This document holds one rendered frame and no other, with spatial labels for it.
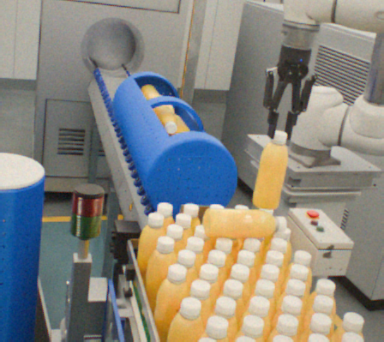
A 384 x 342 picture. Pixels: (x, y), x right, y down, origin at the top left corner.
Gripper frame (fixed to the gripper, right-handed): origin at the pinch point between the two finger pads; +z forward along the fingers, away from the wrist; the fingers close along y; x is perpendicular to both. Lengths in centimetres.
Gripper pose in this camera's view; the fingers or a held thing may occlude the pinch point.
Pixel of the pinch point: (281, 125)
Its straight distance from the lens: 148.8
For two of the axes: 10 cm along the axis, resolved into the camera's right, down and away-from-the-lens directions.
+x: 2.4, 3.5, -9.1
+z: -1.4, 9.4, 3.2
